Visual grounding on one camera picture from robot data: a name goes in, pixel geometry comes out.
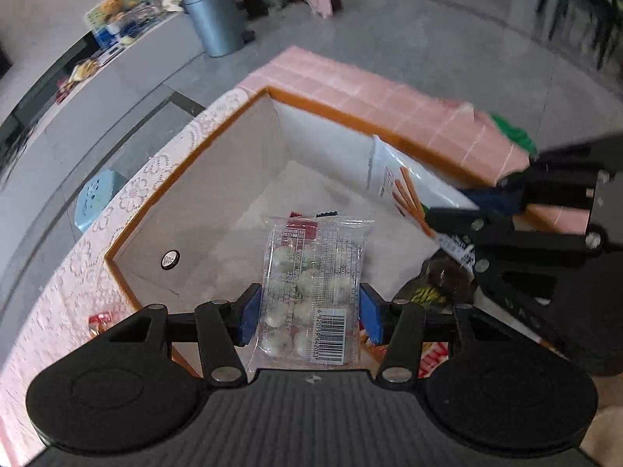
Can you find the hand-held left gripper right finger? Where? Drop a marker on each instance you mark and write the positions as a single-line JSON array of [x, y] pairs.
[[372, 314]]

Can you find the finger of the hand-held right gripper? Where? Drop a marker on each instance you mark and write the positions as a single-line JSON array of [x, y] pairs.
[[491, 238], [559, 180]]

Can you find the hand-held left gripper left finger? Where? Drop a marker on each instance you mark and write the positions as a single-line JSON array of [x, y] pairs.
[[249, 314]]

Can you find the clear white ball candy packet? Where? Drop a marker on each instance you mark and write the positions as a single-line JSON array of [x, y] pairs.
[[306, 287]]

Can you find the dark round snack packet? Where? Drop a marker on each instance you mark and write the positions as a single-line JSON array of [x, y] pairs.
[[438, 277]]

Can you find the red yellow stick snack packet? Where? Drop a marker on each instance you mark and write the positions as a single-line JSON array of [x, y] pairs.
[[433, 357]]

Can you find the white clear snack packet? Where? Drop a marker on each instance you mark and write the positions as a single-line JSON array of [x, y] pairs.
[[404, 175]]

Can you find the orange cardboard box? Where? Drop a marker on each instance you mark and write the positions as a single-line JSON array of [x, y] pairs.
[[219, 194]]

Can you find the green cloth item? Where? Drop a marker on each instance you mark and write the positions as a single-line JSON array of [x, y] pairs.
[[516, 136]]

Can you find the beige fabric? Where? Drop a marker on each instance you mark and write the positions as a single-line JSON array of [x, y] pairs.
[[606, 440]]

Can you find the small dried dates packet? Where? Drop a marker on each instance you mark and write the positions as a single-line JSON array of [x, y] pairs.
[[101, 323]]

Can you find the dark dining chairs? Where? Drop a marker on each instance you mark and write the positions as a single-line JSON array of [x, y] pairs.
[[584, 5]]

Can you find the light blue plastic stool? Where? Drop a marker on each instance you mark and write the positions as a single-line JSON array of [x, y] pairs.
[[97, 199]]

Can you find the white television console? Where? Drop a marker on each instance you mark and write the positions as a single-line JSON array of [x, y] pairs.
[[97, 107]]

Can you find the snack pile on console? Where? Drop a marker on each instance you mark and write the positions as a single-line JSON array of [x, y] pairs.
[[78, 78]]

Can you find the grey trash can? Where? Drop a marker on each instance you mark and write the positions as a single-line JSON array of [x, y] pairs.
[[214, 19]]

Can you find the blue gift box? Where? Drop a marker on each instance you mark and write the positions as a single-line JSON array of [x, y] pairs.
[[107, 36]]

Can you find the brown teddy bear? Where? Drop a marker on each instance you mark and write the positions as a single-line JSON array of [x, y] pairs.
[[110, 4]]

